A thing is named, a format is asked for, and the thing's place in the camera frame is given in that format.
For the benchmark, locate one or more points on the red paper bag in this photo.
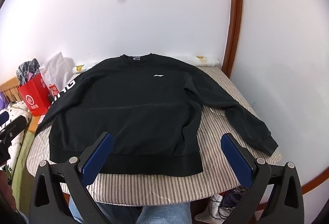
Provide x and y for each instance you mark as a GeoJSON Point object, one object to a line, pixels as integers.
{"type": "Point", "coordinates": [34, 98]}

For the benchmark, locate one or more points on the wooden headboard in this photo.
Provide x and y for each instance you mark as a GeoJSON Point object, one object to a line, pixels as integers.
{"type": "Point", "coordinates": [10, 87]}

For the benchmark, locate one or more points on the white Miniso plastic bag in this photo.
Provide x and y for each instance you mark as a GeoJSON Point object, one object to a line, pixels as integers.
{"type": "Point", "coordinates": [57, 72]}

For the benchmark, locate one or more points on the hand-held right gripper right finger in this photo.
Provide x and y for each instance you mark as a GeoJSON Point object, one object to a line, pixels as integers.
{"type": "Point", "coordinates": [236, 159]}

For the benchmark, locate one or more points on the black sweatshirt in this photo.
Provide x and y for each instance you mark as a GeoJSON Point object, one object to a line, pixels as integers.
{"type": "Point", "coordinates": [128, 110]}

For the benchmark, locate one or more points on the white floral pillow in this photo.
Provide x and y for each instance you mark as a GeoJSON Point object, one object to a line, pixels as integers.
{"type": "Point", "coordinates": [15, 110]}

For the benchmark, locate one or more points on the white cloth with yellow print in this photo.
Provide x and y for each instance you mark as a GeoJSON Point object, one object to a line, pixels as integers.
{"type": "Point", "coordinates": [205, 60]}

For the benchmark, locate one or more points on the person's legs in jeans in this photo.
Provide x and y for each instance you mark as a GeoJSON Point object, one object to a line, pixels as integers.
{"type": "Point", "coordinates": [164, 215]}

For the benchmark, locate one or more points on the brown wooden baseboard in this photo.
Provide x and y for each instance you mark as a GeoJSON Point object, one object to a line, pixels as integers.
{"type": "Point", "coordinates": [312, 180]}

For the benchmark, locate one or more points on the plaid cloth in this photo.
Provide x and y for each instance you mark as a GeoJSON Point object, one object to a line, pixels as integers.
{"type": "Point", "coordinates": [28, 69]}

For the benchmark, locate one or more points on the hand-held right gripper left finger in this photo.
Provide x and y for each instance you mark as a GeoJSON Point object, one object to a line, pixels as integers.
{"type": "Point", "coordinates": [96, 159]}

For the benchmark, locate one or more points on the striped bed blanket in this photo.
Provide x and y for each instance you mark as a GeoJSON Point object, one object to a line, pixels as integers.
{"type": "Point", "coordinates": [154, 188]}

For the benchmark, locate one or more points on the brown wooden door frame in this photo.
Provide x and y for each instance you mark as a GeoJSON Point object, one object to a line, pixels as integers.
{"type": "Point", "coordinates": [235, 21]}

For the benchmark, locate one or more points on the wooden nightstand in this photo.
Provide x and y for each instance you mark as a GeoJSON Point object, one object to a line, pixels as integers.
{"type": "Point", "coordinates": [36, 122]}

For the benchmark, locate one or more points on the green bed sheet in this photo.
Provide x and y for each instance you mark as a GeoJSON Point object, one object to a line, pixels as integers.
{"type": "Point", "coordinates": [24, 162]}

